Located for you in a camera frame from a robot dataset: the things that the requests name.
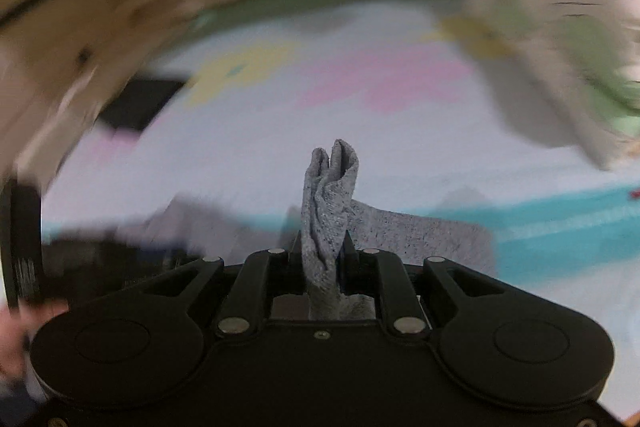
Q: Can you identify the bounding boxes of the cream leaf-print quilt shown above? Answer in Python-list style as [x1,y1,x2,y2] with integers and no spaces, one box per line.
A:
[440,0,640,172]

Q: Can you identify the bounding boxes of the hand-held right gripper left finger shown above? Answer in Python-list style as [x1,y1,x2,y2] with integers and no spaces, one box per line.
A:
[127,232,304,339]

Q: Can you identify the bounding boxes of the floral bed sheet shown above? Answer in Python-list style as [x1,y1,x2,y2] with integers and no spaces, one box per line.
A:
[40,0,640,308]

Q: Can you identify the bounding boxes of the black folded cloth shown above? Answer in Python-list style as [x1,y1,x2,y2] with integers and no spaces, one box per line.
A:
[95,78,187,134]

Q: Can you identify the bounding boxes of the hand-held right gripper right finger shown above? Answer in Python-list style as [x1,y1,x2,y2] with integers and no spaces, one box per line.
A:
[340,232,507,339]

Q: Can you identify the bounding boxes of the grey pants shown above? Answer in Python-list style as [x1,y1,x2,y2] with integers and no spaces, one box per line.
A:
[120,138,497,323]

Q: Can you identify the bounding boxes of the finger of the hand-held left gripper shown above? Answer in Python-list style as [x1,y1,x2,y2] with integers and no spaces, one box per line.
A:
[42,232,201,303]

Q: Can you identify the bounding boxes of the person's left hand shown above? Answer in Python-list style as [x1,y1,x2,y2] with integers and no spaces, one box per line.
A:
[0,301,68,380]

